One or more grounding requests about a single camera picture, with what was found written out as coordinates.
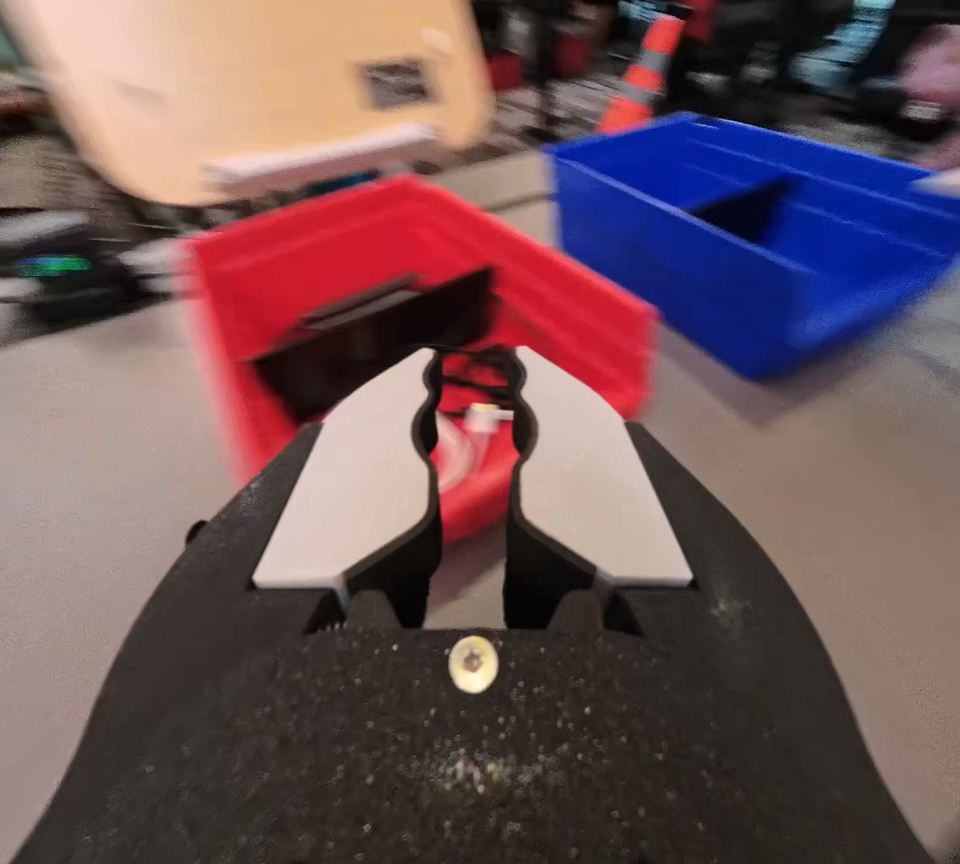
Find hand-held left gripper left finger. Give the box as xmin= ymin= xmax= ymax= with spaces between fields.
xmin=251 ymin=346 xmax=445 ymax=616

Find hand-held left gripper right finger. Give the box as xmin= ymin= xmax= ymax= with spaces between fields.
xmin=504 ymin=345 xmax=696 ymax=599

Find large red plastic bin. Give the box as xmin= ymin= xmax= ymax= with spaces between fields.
xmin=180 ymin=174 xmax=661 ymax=546

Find grey desk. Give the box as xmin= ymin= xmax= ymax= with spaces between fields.
xmin=0 ymin=151 xmax=960 ymax=864

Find black bin divider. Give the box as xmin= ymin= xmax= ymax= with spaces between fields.
xmin=251 ymin=267 xmax=500 ymax=423

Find large blue plastic bin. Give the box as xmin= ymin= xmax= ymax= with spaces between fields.
xmin=546 ymin=112 xmax=960 ymax=381

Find black power station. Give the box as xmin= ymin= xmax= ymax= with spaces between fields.
xmin=0 ymin=204 xmax=181 ymax=325

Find orange traffic cone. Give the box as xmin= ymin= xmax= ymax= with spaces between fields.
xmin=596 ymin=15 xmax=687 ymax=134

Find light wooden tilted tabletop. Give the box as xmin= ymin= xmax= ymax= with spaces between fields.
xmin=0 ymin=0 xmax=496 ymax=205

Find white charging cable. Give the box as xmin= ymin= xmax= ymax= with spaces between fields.
xmin=438 ymin=402 xmax=519 ymax=498

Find thin black cable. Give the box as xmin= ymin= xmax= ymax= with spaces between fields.
xmin=438 ymin=348 xmax=519 ymax=400

